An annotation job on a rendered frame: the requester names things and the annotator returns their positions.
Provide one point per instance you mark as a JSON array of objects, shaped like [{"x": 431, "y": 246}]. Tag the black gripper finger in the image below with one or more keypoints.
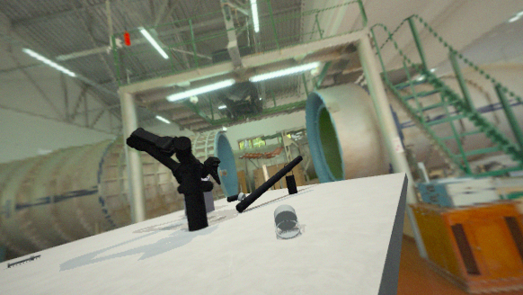
[{"x": 213, "y": 171}]

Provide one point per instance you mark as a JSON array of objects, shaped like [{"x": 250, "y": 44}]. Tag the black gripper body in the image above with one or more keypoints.
[{"x": 212, "y": 160}]

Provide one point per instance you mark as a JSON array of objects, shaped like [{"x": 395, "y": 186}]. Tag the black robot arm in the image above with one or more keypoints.
[{"x": 162, "y": 149}]

